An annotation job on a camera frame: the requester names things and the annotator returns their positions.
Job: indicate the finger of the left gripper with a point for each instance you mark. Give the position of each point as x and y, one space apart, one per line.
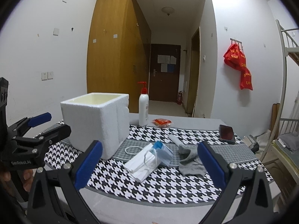
42 142
22 126

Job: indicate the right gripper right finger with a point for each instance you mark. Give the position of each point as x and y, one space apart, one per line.
256 205

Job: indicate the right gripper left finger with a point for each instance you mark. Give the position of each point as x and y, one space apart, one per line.
55 194

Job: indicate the grey sock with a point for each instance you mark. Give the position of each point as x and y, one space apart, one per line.
190 163

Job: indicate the white foam tube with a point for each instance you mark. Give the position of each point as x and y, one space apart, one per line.
175 140

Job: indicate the person left hand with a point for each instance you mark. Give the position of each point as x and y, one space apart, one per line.
27 177

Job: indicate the metal bunk bed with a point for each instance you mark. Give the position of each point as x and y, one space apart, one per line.
283 163

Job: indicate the black smartphone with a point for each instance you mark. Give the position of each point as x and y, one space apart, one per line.
226 134

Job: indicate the grey folded blanket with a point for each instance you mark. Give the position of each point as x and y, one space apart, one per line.
290 140

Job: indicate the white styrofoam box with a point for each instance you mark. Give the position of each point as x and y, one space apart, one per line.
97 116

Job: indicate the houndstooth table runner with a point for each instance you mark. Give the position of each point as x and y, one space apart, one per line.
165 185

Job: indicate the red snack packet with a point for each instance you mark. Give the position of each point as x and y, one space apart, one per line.
160 122

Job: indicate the white pump lotion bottle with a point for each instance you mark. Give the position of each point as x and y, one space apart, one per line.
143 111

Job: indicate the red fire extinguisher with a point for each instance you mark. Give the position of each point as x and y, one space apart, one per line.
179 98

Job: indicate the wooden wardrobe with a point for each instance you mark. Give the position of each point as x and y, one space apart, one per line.
118 56

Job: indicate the red hanging bags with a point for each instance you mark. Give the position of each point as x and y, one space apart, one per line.
235 58

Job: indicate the dark brown entrance door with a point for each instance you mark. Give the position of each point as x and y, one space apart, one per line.
164 72

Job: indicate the ceiling lamp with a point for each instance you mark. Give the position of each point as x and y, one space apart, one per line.
168 10

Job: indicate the wall socket pair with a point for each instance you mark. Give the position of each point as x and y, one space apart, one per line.
47 75

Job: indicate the white wall switch plate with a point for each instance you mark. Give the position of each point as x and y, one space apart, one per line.
56 32

